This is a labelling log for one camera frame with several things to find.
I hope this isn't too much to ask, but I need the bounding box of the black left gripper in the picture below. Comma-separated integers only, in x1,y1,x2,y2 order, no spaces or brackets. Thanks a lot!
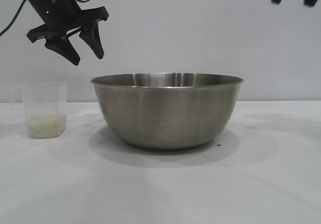
27,0,109,66

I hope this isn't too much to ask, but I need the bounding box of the clear plastic measuring cup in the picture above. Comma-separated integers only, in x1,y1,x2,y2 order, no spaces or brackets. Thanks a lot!
9,82,68,139

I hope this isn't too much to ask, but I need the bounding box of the white uncooked rice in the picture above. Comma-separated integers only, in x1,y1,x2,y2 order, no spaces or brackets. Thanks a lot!
28,112,67,139

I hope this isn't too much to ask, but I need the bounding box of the stainless steel mixing bowl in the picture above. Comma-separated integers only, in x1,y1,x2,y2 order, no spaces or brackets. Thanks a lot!
90,72,245,150

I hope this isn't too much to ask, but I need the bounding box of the long black left arm cable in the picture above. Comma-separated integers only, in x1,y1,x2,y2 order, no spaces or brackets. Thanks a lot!
0,0,27,36

